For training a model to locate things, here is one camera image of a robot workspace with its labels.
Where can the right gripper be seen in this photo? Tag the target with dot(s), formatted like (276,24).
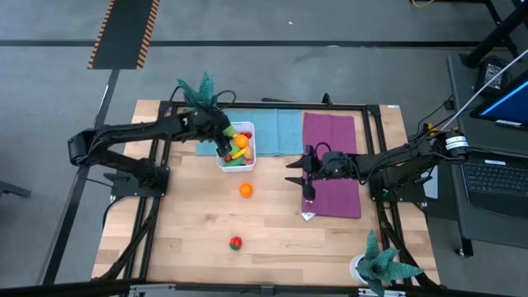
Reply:
(334,165)

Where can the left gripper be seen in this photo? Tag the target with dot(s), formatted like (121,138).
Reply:
(210,121)

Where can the smooth orange toy orange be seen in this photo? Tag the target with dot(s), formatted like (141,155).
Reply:
(241,141)

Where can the red toy cherry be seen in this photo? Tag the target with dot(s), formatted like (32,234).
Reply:
(247,134)

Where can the green cucumber toy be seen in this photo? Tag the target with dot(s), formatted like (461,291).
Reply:
(234,162)

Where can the ridged orange toy tangerine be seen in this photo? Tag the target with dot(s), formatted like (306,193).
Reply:
(246,190)

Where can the large red toy strawberry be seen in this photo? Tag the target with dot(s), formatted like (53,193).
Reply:
(235,243)

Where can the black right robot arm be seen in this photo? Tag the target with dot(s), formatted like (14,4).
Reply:
(404,158)

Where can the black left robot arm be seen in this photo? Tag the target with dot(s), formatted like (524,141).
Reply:
(132,130)

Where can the white perforated plastic basket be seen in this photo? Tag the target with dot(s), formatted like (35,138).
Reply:
(237,169)

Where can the teal cloth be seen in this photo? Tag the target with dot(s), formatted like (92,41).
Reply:
(280,132)

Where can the white paper tag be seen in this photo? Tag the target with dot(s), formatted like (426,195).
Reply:
(307,215)

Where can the artificial plant in white pot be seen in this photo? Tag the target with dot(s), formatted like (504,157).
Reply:
(377,268)
(204,88)

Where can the purple cloth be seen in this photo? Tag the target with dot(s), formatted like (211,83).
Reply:
(330,132)

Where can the black mat with striped edges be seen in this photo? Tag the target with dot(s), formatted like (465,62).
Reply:
(123,33)

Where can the yellow power plug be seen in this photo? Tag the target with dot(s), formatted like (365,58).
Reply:
(431,127)

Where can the black laptop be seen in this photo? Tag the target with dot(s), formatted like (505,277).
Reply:
(495,181)

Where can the white rod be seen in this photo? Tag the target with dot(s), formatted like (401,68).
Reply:
(482,93)

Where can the black power adapter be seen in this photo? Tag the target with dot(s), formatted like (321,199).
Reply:
(491,76)

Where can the monitor with blue screen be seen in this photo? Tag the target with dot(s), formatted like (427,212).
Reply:
(507,107)

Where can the grey chair base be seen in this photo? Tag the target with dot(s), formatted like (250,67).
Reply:
(12,189)

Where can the black stand beam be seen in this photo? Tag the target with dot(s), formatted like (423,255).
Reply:
(495,37)

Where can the black metal table frame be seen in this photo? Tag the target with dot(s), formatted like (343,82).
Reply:
(268,105)

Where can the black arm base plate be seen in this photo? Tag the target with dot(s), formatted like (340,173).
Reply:
(412,196)
(123,189)

